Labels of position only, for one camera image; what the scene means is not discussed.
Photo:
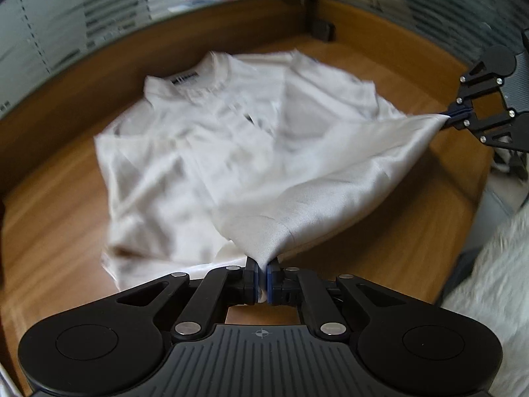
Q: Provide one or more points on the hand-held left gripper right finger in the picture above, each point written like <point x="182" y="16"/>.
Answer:
<point x="270" y="285"/>

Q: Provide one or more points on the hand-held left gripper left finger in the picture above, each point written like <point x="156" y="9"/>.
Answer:
<point x="253" y="285"/>

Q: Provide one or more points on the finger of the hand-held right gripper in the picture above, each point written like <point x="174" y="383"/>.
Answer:
<point x="469" y="91"/>
<point x="487" y="126"/>

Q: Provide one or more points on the ivory shirt with black label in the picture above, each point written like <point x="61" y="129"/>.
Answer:
<point x="248" y="153"/>

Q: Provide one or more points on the white fleece garment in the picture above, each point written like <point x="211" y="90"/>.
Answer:
<point x="496" y="264"/>

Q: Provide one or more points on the black partition bracket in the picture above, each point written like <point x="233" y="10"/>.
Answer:
<point x="324" y="31"/>

